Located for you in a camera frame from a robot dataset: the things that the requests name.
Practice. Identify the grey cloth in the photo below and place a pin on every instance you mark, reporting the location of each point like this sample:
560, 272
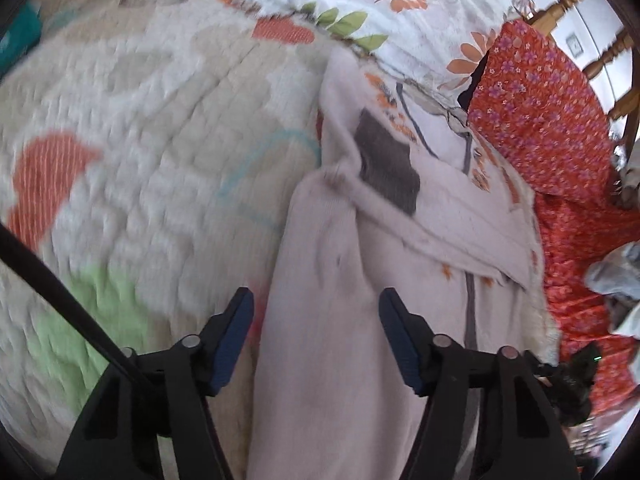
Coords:
615, 272

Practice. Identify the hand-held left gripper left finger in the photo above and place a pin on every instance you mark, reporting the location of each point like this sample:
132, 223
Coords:
232, 340

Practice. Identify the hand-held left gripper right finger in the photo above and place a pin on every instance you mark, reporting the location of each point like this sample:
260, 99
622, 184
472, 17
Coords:
397, 340

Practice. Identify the wooden bed frame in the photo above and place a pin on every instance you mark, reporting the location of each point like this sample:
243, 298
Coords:
565, 2

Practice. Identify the pink small sweater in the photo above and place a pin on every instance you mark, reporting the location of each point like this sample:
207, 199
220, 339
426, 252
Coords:
320, 260

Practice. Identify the heart-patterned quilt blanket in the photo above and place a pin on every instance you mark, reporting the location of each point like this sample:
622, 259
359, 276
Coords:
150, 135

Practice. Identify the teal box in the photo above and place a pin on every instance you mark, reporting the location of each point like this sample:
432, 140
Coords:
22, 30

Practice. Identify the white floral pillow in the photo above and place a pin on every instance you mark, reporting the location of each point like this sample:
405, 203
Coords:
400, 20

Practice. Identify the red floral cloth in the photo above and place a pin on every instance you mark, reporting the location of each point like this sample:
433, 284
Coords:
540, 110

